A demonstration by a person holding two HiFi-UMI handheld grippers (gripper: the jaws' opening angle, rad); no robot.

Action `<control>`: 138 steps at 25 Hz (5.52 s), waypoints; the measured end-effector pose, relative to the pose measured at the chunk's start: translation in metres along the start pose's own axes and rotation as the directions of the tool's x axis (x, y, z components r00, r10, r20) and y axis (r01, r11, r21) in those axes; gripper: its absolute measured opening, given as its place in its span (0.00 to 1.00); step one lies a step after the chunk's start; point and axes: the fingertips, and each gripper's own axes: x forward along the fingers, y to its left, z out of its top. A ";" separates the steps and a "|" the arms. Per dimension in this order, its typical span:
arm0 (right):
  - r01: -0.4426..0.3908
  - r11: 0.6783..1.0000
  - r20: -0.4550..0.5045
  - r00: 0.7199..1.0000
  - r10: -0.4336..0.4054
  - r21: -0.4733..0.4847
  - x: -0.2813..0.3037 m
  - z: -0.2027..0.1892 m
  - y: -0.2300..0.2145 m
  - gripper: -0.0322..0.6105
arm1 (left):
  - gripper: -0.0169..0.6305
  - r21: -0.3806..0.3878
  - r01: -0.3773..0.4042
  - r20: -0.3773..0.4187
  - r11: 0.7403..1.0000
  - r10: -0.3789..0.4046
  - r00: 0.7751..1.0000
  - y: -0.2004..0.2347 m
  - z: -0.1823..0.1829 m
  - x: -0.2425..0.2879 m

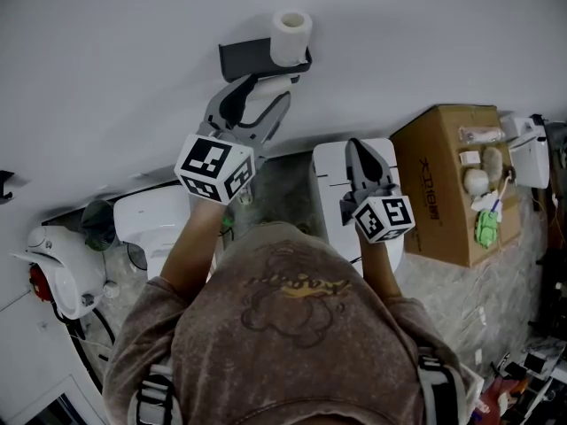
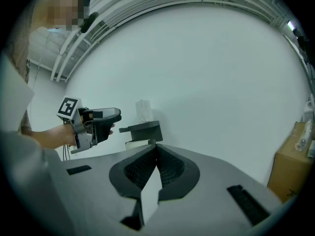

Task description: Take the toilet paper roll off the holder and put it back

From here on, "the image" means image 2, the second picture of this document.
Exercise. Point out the dark toilet paper holder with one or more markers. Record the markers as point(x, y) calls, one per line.
point(145, 130)

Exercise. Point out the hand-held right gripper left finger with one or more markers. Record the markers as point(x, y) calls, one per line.
point(137, 173)

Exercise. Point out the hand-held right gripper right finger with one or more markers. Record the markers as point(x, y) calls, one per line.
point(173, 173)

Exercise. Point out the clear plastic bag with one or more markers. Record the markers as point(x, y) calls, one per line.
point(304, 138)

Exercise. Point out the white wall socket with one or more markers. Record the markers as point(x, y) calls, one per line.
point(308, 106)

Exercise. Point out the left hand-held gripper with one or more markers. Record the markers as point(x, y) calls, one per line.
point(78, 129)

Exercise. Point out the white plastic tissue pack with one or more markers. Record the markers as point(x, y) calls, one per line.
point(144, 110)

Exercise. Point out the person's left forearm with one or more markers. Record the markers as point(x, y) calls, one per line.
point(53, 136)

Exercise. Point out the brown cardboard box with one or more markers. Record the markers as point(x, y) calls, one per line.
point(290, 168)

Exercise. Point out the person's left hand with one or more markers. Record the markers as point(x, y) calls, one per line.
point(112, 129)

